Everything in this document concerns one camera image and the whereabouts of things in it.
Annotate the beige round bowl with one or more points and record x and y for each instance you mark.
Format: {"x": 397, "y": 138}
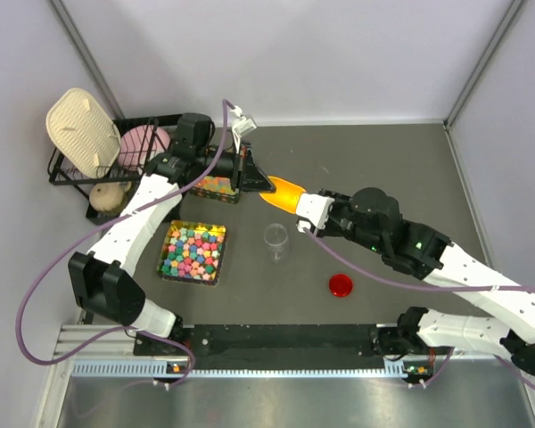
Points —
{"x": 109, "y": 198}

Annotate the beige ribbed tray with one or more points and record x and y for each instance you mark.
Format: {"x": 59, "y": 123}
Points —
{"x": 83, "y": 132}

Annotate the tin with opaque star candies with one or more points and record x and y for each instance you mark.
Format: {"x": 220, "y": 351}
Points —
{"x": 192, "y": 252}

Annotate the aluminium frame rail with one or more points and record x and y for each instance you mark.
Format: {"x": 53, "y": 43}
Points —
{"x": 465, "y": 390}

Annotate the green tin translucent star candies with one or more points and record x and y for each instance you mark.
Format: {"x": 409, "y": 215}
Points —
{"x": 223, "y": 189}

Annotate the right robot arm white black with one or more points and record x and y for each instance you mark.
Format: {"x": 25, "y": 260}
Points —
{"x": 371, "y": 219}

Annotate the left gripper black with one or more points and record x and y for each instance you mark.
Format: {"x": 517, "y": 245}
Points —
{"x": 241, "y": 170}

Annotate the pink bowl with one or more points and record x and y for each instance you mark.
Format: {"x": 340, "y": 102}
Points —
{"x": 140, "y": 144}

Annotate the grey slotted cable duct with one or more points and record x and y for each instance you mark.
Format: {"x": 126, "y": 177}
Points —
{"x": 167, "y": 370}

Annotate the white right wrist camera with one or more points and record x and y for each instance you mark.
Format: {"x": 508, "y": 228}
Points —
{"x": 312, "y": 212}

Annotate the orange plastic scoop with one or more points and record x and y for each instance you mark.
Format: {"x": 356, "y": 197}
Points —
{"x": 286, "y": 195}

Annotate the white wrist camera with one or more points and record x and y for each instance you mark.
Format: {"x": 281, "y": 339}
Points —
{"x": 242, "y": 124}
{"x": 312, "y": 212}

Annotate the clear plastic cup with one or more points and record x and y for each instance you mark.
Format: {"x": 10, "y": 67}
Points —
{"x": 277, "y": 240}

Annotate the black wire dish rack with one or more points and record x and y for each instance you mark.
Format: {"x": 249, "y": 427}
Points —
{"x": 62, "y": 172}

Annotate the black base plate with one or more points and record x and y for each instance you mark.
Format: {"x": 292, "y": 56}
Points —
{"x": 300, "y": 346}

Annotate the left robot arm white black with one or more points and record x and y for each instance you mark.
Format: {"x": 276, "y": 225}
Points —
{"x": 102, "y": 279}

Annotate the red round lid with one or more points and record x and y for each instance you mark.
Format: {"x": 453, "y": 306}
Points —
{"x": 340, "y": 285}

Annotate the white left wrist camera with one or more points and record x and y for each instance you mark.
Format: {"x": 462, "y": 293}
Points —
{"x": 242, "y": 124}

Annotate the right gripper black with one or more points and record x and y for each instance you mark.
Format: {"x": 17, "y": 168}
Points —
{"x": 337, "y": 214}

